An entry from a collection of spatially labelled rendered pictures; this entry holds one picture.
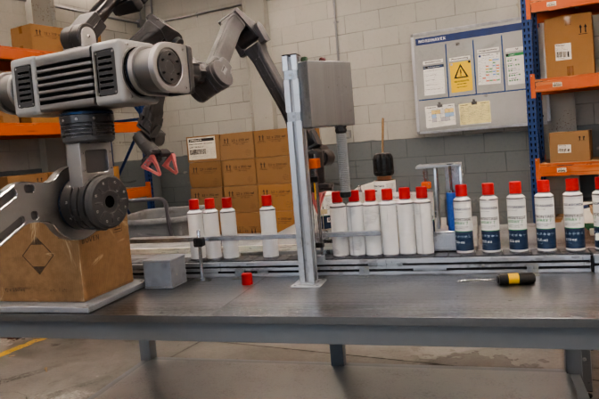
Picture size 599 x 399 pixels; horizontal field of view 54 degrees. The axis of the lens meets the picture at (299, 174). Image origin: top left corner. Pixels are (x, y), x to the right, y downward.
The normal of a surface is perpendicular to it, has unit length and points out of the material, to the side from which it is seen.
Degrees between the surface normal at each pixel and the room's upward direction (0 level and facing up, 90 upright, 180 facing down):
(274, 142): 90
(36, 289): 90
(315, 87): 90
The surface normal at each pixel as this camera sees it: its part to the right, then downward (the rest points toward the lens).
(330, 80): 0.62, -0.01
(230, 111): -0.46, 0.08
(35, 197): 0.88, -0.04
